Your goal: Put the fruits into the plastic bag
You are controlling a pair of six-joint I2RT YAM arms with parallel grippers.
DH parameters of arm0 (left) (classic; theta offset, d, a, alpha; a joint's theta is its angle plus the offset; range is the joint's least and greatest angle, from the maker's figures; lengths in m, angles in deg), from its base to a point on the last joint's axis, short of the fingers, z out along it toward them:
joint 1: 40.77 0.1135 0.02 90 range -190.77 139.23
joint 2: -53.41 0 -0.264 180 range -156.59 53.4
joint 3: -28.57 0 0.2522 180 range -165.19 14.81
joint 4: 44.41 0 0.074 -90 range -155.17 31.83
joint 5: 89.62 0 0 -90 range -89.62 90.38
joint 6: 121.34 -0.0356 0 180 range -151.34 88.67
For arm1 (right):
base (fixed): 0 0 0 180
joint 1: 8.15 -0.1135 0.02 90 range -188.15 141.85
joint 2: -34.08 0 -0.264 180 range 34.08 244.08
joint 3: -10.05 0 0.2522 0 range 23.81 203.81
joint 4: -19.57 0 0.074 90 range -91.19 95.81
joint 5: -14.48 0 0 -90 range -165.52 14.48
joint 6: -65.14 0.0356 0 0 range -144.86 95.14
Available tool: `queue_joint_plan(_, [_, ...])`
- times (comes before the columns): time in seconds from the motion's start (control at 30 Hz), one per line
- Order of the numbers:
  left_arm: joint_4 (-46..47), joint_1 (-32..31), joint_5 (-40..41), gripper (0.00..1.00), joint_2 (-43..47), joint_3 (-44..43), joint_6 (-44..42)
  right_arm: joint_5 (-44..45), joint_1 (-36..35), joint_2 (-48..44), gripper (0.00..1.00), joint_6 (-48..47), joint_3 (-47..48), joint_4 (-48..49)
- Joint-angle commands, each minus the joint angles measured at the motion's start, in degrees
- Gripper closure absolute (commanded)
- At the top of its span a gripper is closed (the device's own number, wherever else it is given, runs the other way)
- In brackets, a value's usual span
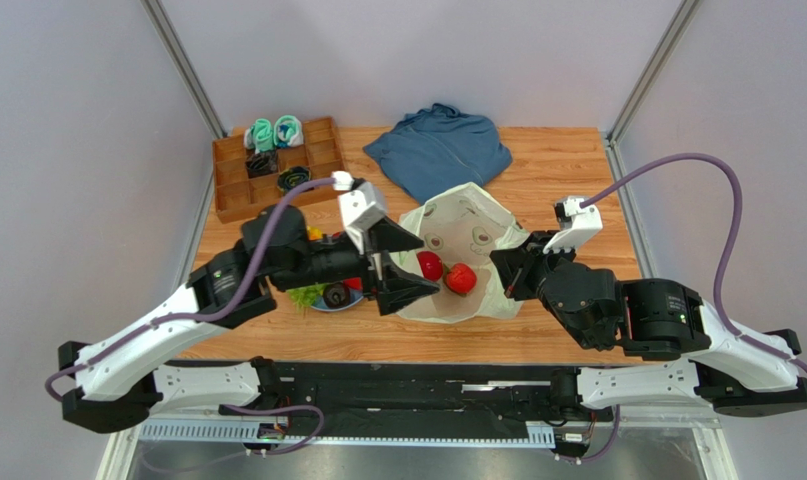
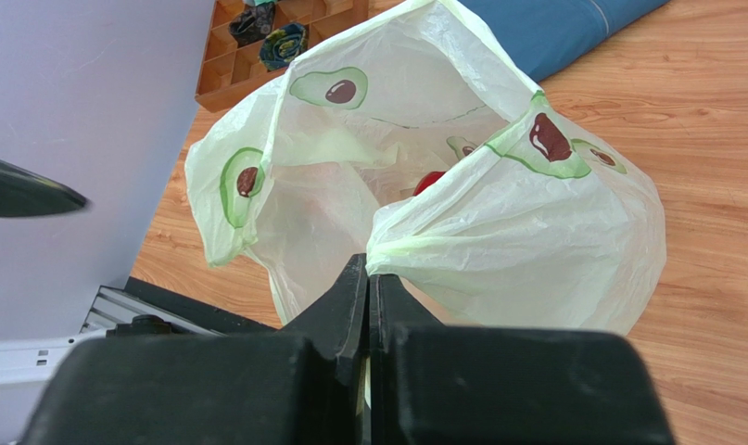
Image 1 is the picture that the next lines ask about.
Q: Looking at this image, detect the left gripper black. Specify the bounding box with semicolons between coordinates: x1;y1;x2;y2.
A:
273;215;441;313

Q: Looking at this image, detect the shiny red apple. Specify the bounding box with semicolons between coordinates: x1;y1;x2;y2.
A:
343;277;363;291
416;251;445;282

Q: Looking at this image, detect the pale green plastic bag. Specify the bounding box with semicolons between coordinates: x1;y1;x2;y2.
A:
397;182;529;324

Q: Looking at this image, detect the cracked red apple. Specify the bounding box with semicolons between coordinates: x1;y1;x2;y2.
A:
444;263;478;296

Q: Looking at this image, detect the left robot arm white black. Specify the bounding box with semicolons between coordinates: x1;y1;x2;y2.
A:
58;206;439;433

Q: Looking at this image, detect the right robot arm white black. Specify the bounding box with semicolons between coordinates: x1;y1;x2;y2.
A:
489;231;807;418

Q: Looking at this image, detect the blue plate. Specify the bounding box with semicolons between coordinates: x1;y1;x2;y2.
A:
310;289;364;313

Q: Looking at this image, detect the yellow banana right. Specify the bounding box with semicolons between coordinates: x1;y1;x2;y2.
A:
307;226;324;241

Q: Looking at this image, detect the green grape bunch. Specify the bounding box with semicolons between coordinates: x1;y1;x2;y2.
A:
286;284;326;311

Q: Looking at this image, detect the blue folded hoodie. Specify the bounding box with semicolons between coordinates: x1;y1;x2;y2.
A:
363;103;513;204

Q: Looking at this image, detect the dark green yellow sock roll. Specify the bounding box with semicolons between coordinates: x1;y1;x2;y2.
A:
276;166;312;195

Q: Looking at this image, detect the black sock roll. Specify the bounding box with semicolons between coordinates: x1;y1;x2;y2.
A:
245;150;279;179

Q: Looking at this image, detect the wooden compartment tray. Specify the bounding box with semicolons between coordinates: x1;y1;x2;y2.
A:
212;116;347;223

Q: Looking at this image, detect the teal blue sock roll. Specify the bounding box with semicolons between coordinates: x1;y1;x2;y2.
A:
274;115;304;148

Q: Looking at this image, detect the green white sock roll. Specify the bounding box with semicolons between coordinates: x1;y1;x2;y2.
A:
243;118;276;153

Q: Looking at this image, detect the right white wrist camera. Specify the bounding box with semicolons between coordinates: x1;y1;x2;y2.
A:
543;196;603;253

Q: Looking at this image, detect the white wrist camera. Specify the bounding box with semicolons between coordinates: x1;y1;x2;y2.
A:
338;179;388;254
543;196;603;253

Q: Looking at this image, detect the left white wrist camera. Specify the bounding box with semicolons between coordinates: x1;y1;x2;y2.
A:
338;179;388;254

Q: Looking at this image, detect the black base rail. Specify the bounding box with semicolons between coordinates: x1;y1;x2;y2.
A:
143;359;614;444

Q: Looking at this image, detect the right aluminium frame post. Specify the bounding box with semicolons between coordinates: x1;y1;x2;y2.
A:
606;0;703;144

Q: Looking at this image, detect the aluminium frame post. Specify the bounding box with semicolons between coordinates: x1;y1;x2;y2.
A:
606;0;703;144
140;0;227;139

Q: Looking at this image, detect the left aluminium frame post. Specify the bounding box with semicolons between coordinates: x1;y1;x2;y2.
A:
140;0;227;139

